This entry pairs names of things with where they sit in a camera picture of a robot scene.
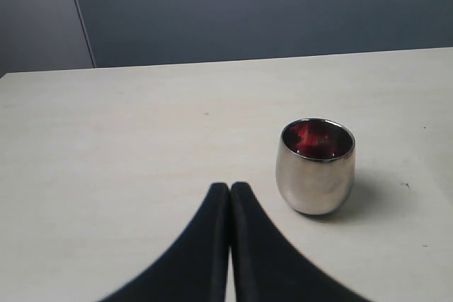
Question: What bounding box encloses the red candy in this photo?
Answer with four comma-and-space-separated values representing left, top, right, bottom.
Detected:
287, 122, 336, 159

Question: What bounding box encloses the shiny steel cup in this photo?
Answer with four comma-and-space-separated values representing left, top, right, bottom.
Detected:
275, 117, 355, 216

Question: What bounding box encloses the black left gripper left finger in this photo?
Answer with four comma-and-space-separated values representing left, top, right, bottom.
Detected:
103, 182, 229, 301

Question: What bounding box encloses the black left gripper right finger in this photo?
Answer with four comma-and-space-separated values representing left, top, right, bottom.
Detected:
231, 182, 357, 301

